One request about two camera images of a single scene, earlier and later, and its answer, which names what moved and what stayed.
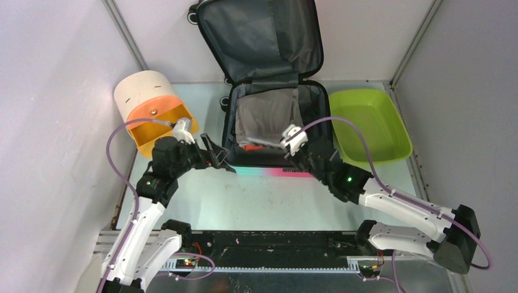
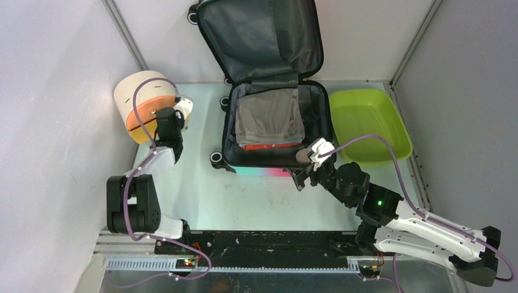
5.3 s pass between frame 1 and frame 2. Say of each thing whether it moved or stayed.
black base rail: stayed
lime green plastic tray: stayed
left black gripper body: moved
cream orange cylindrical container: stayed
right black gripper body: moved
